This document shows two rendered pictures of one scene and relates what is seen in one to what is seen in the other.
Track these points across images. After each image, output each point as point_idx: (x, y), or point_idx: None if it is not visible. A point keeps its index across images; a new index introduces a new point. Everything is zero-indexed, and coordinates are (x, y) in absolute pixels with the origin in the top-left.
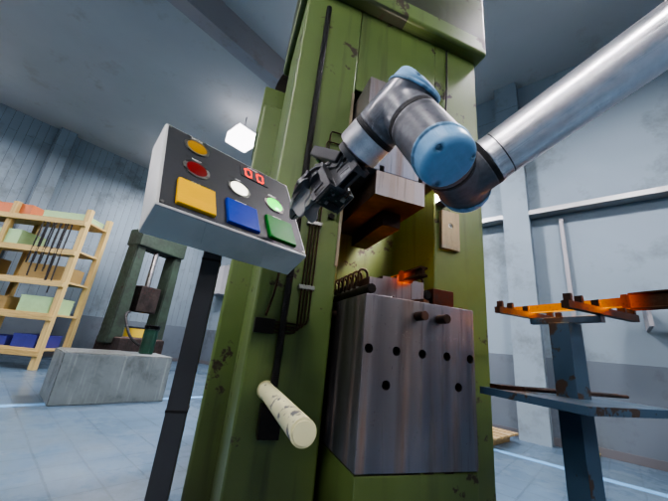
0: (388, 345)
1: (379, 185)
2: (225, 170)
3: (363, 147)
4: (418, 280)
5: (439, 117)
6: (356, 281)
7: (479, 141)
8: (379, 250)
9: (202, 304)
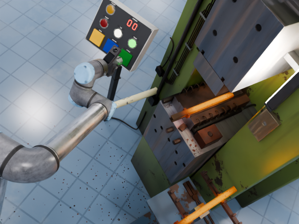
0: (159, 122)
1: (196, 61)
2: (117, 22)
3: None
4: None
5: (70, 91)
6: (189, 90)
7: (91, 104)
8: None
9: None
